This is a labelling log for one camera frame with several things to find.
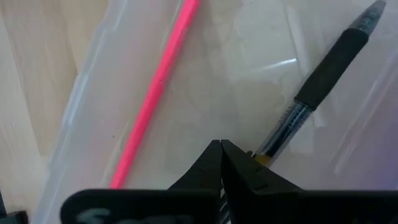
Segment pink pencil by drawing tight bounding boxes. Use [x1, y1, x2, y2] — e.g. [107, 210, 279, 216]
[109, 0, 200, 189]

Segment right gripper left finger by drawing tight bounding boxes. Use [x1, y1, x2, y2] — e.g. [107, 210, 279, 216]
[60, 139, 222, 224]

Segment clear plastic bin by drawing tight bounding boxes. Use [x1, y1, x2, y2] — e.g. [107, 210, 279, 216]
[30, 0, 398, 224]

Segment black ballpoint pen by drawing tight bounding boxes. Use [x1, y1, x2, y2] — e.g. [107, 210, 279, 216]
[251, 0, 387, 167]

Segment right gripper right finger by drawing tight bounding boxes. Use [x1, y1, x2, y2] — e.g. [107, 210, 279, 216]
[222, 139, 398, 224]

